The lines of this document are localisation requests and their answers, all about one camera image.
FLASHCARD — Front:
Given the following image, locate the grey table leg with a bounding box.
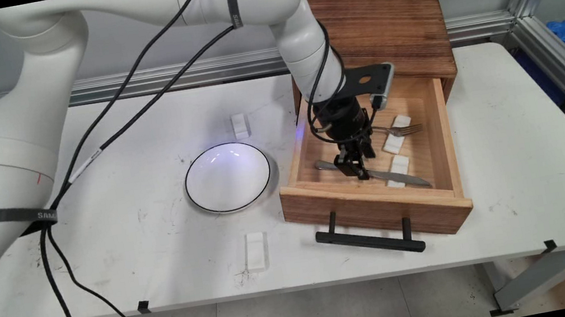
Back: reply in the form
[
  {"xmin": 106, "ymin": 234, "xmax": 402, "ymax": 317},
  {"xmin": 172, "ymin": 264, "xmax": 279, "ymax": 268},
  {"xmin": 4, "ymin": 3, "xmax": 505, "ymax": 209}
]
[{"xmin": 482, "ymin": 249, "xmax": 565, "ymax": 317}]

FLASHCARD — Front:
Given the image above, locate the black drawer handle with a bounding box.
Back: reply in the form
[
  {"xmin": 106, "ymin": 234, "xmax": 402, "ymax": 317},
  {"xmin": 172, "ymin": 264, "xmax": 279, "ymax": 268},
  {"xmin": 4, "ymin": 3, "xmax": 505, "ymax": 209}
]
[{"xmin": 312, "ymin": 197, "xmax": 427, "ymax": 269}]

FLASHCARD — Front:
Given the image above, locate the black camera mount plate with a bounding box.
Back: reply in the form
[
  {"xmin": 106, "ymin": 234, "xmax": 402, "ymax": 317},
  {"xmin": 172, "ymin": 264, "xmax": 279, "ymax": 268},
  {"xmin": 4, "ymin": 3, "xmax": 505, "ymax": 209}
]
[{"xmin": 341, "ymin": 61, "xmax": 394, "ymax": 99}]

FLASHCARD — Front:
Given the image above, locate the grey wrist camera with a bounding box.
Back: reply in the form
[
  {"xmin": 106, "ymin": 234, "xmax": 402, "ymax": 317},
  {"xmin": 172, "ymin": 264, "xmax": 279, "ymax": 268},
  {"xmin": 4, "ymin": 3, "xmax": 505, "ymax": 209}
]
[{"xmin": 363, "ymin": 63, "xmax": 401, "ymax": 111}]

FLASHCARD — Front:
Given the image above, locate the white bowl black rim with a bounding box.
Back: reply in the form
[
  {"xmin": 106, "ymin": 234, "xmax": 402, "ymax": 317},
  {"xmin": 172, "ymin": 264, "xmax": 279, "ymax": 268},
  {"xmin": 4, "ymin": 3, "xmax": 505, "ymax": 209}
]
[{"xmin": 179, "ymin": 137, "xmax": 277, "ymax": 220}]

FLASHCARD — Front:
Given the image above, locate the silver butter knife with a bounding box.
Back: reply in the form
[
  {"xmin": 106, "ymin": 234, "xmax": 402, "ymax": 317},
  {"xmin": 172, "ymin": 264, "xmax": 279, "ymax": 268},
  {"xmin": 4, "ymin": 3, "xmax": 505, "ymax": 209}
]
[{"xmin": 314, "ymin": 143, "xmax": 433, "ymax": 204}]

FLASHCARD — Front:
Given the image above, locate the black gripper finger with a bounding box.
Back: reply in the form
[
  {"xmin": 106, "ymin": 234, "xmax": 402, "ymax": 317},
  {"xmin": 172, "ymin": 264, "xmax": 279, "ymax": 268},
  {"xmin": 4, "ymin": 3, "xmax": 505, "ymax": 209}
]
[
  {"xmin": 358, "ymin": 135, "xmax": 378, "ymax": 161},
  {"xmin": 332, "ymin": 148, "xmax": 371, "ymax": 185}
]

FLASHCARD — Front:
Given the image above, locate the silver fork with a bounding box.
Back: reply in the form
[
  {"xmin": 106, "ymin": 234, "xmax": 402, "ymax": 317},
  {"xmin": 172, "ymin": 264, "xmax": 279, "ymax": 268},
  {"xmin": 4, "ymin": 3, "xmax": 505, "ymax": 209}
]
[{"xmin": 371, "ymin": 118, "xmax": 424, "ymax": 141}]

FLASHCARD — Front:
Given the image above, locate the white foam pad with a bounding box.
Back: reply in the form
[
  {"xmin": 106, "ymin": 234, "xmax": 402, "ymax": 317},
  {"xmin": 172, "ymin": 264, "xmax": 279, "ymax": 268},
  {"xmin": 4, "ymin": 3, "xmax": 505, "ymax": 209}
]
[
  {"xmin": 381, "ymin": 153, "xmax": 414, "ymax": 190},
  {"xmin": 378, "ymin": 113, "xmax": 417, "ymax": 157},
  {"xmin": 230, "ymin": 111, "xmax": 251, "ymax": 141},
  {"xmin": 241, "ymin": 231, "xmax": 272, "ymax": 274}
]

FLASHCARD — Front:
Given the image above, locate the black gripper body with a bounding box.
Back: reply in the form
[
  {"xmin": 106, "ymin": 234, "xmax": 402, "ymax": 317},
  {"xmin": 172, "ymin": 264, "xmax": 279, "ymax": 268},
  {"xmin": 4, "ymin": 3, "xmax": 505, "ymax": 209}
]
[{"xmin": 310, "ymin": 91, "xmax": 376, "ymax": 152}]

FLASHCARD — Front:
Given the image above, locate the light wooden drawer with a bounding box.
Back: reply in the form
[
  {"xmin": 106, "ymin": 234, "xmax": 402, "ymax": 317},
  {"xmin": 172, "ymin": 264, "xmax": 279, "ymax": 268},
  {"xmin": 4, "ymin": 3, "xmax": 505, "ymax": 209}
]
[{"xmin": 262, "ymin": 54, "xmax": 478, "ymax": 261}]

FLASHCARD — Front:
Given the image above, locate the dark wooden cabinet shell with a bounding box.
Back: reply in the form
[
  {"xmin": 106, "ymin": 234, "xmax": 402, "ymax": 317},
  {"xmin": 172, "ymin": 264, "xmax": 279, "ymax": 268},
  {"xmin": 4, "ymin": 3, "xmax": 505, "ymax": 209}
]
[{"xmin": 278, "ymin": 0, "xmax": 463, "ymax": 125}]

